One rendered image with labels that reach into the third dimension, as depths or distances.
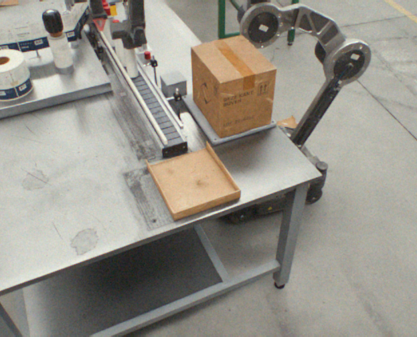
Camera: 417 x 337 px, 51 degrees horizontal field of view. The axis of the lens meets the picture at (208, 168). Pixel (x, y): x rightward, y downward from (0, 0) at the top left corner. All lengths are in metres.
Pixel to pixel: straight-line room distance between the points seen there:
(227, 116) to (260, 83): 0.18
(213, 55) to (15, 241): 1.01
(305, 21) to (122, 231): 1.22
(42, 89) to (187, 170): 0.84
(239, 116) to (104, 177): 0.58
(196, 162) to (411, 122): 2.16
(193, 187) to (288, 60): 2.57
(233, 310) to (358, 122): 1.77
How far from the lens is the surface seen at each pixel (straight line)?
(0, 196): 1.80
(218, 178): 1.67
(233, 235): 2.54
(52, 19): 2.16
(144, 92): 2.06
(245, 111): 1.79
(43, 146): 1.95
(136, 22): 1.76
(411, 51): 4.48
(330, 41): 2.22
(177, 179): 1.67
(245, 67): 1.75
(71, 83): 2.20
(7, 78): 2.13
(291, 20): 2.06
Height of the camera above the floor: 2.02
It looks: 44 degrees down
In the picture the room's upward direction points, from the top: 1 degrees counter-clockwise
